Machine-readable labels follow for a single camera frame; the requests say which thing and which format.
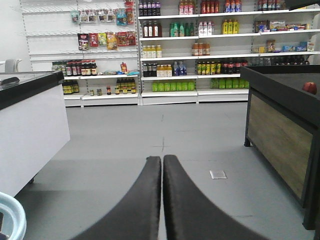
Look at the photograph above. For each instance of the dark wood produce stand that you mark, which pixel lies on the dark wood produce stand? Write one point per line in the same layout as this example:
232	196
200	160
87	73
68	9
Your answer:
283	124

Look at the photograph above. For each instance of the red apple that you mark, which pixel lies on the red apple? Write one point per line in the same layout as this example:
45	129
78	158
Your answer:
310	87

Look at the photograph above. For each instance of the light blue plastic basket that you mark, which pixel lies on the light blue plastic basket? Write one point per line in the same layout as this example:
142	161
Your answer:
13	223

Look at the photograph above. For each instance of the white store shelving unit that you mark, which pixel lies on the white store shelving unit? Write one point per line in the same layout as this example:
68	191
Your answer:
151	52

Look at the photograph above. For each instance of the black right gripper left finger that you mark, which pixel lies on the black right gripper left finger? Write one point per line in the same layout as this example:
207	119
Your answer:
137	215

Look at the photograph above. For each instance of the chest freezer black rim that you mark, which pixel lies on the chest freezer black rim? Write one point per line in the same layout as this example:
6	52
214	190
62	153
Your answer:
33	125

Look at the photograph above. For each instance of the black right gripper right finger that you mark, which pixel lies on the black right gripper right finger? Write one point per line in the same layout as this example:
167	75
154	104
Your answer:
190	215

